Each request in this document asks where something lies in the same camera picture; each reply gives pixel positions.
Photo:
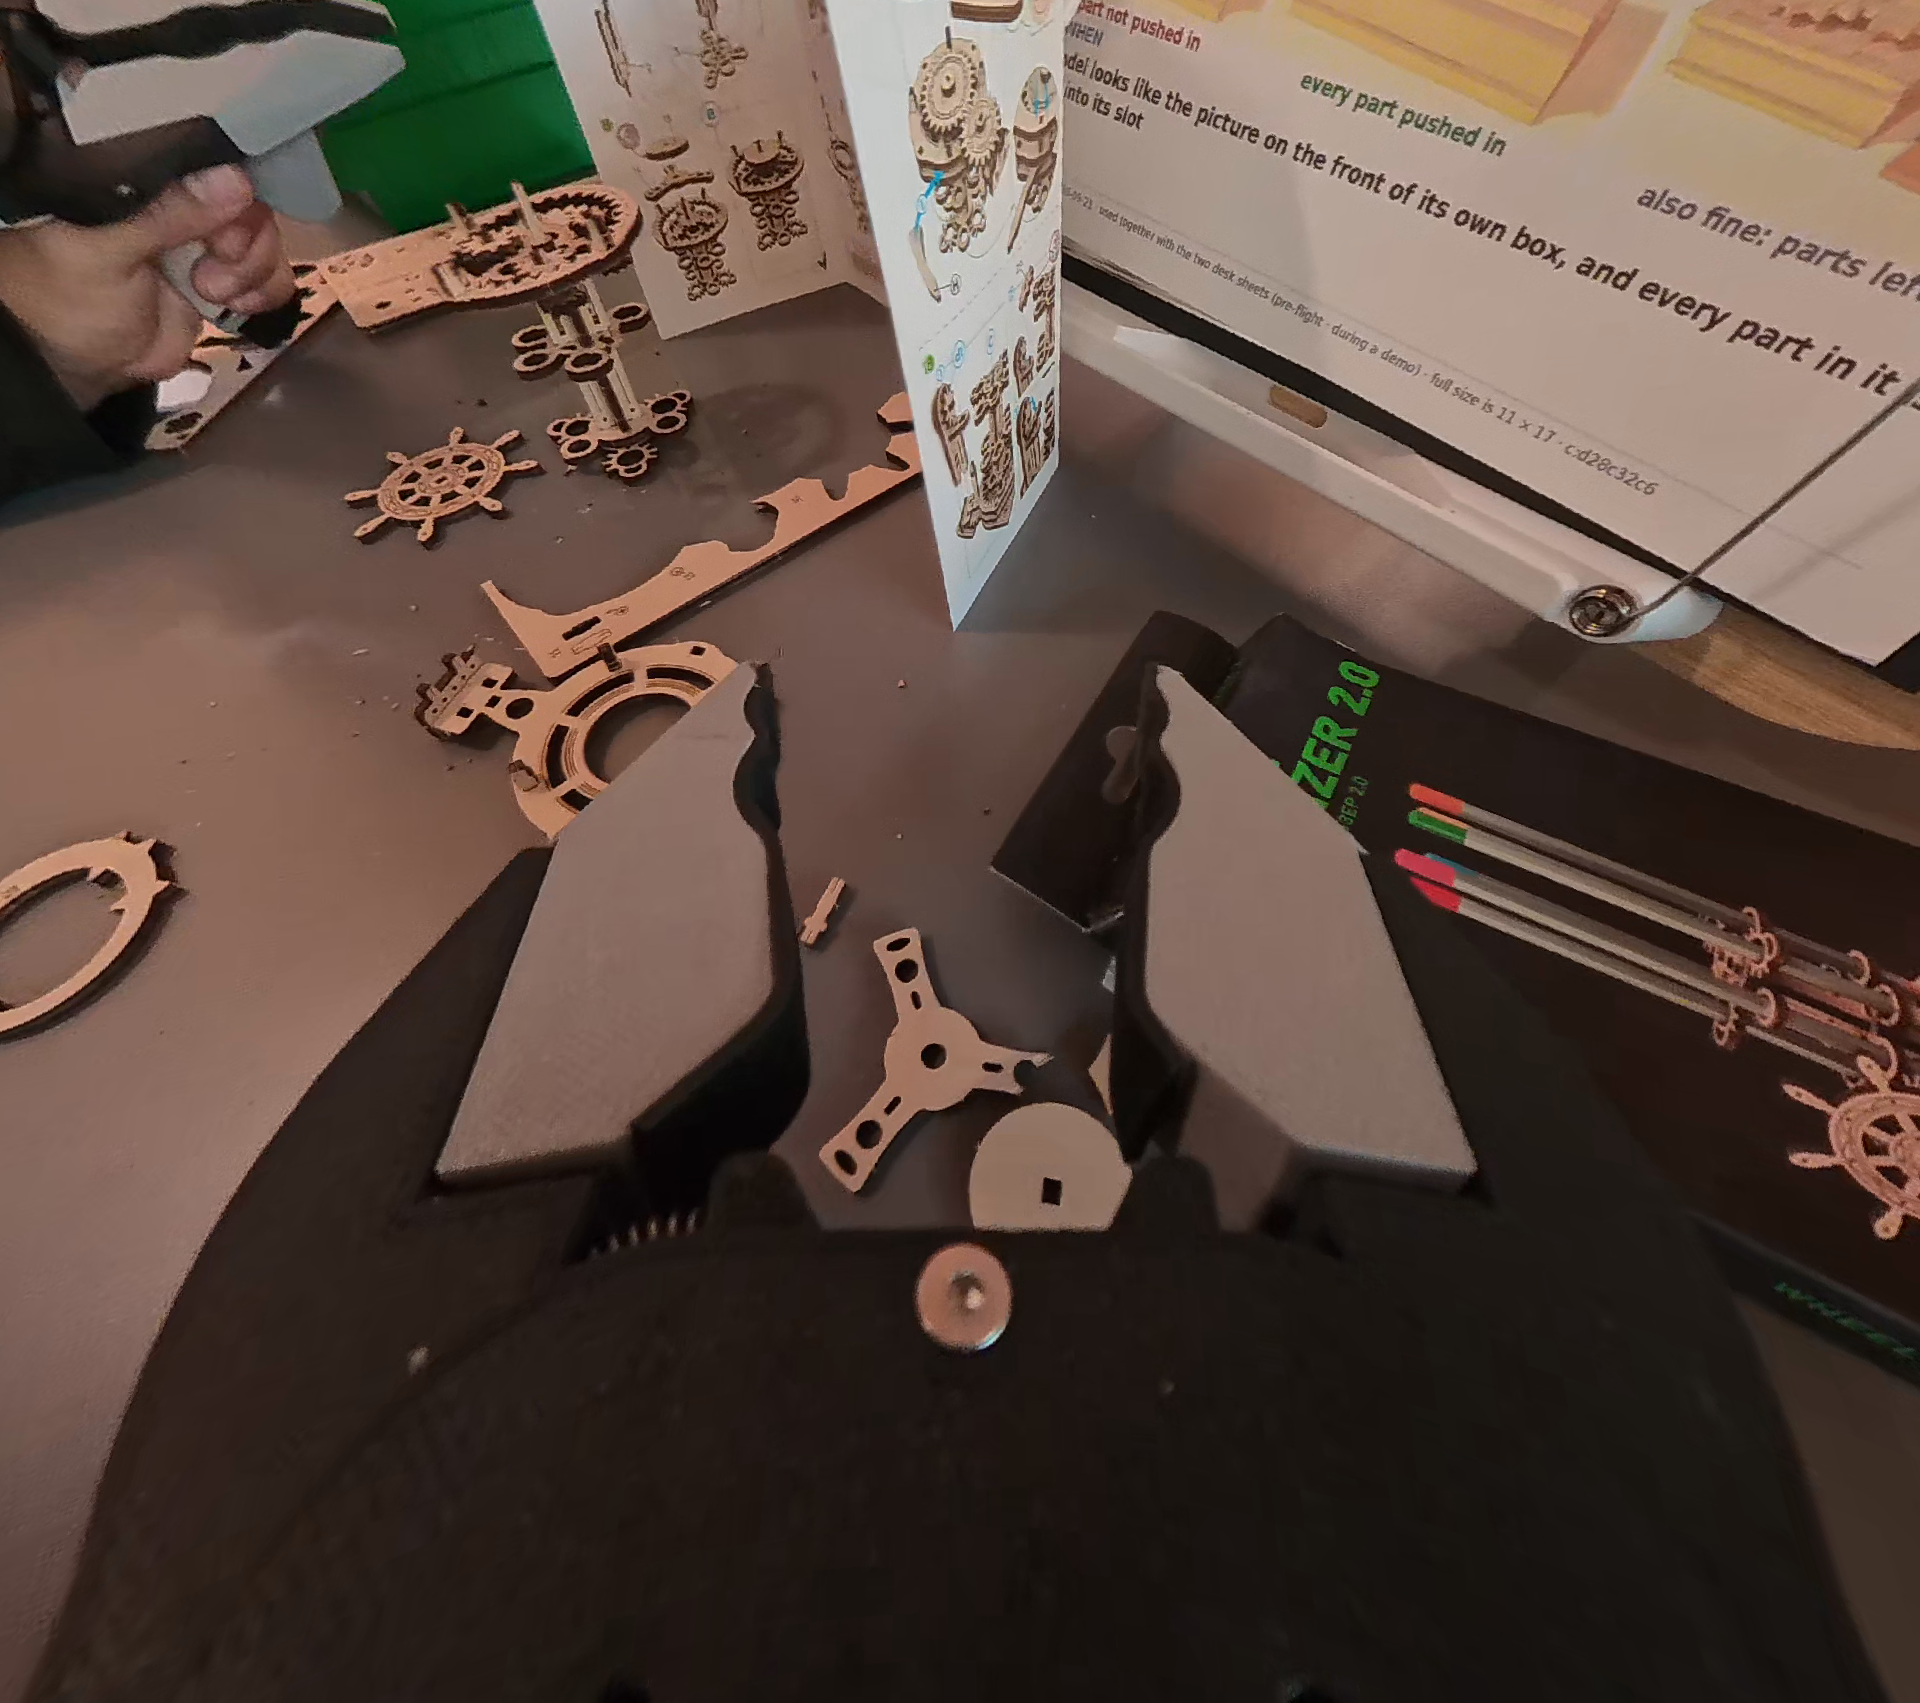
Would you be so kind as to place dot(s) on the small wooden peg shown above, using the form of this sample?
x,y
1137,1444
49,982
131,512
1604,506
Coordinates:
x,y
822,912

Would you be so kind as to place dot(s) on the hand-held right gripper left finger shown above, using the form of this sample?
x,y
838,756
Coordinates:
x,y
630,968

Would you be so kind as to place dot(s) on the round wooden stand base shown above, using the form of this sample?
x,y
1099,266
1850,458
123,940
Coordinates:
x,y
1770,678

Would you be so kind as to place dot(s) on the laser-cut wooden parts sheet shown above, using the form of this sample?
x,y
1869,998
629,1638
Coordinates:
x,y
374,286

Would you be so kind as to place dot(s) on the person's left forearm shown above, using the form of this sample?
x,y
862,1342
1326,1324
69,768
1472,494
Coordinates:
x,y
44,428

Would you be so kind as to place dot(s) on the white poster stand frame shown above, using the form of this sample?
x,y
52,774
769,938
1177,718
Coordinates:
x,y
1351,472

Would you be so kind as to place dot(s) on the large green plastic bin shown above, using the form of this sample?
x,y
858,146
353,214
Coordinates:
x,y
435,38

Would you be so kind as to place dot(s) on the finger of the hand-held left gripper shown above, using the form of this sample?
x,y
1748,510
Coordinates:
x,y
164,0
210,106

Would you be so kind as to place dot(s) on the folded white instruction leaflet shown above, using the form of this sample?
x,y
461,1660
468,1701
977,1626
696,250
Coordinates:
x,y
960,382

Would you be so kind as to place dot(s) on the black model kit box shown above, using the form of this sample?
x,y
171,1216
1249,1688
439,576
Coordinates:
x,y
1574,744

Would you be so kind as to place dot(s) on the large white instruction poster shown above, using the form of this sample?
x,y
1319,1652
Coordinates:
x,y
1500,202

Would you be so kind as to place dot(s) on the wooden gear tower model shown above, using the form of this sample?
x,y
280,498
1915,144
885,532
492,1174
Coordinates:
x,y
525,248

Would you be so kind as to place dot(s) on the person's left hand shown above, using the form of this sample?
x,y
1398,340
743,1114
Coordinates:
x,y
91,286

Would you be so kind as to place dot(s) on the three-armed wooden part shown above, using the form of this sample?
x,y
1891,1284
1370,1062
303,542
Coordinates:
x,y
960,1080

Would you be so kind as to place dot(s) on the round pale disc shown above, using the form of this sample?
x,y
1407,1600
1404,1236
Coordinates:
x,y
1021,1156

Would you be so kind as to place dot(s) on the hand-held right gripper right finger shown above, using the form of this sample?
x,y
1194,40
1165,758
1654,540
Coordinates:
x,y
1291,968

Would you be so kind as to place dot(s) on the wooden ship wheel part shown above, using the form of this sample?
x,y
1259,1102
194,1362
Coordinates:
x,y
447,476

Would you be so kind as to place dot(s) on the long wavy wooden strip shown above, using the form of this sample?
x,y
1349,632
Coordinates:
x,y
675,578

